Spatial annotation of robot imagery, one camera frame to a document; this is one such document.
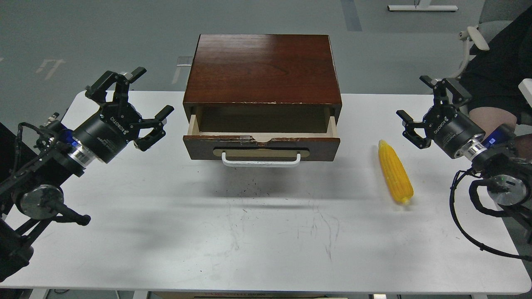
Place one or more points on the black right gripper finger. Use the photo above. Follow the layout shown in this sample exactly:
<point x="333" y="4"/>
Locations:
<point x="409" y="130"/>
<point x="447" y="91"/>

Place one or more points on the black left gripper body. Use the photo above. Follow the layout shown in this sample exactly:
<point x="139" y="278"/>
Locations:
<point x="108" y="131"/>

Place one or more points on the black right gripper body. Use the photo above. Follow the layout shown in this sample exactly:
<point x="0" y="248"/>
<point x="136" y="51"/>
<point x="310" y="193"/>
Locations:
<point x="450" y="129"/>

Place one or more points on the yellow corn cob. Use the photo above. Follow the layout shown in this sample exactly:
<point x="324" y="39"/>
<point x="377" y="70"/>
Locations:
<point x="395" y="176"/>

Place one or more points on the wooden drawer with white handle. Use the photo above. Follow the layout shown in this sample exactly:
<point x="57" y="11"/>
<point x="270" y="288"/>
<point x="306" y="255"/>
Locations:
<point x="267" y="132"/>

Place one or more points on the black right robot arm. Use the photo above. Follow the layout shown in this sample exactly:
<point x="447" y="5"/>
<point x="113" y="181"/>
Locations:
<point x="505" y="180"/>

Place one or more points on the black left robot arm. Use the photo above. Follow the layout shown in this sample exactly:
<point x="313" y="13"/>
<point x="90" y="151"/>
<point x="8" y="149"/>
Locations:
<point x="47" y="155"/>

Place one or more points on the dark wooden drawer cabinet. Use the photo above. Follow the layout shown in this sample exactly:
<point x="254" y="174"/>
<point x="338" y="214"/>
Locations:
<point x="253" y="69"/>

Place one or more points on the person in black clothes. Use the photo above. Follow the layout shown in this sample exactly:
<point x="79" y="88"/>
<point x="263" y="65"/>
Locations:
<point x="492" y="77"/>

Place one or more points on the white desk foot base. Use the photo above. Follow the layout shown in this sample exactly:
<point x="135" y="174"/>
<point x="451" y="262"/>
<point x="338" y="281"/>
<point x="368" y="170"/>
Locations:
<point x="422" y="6"/>

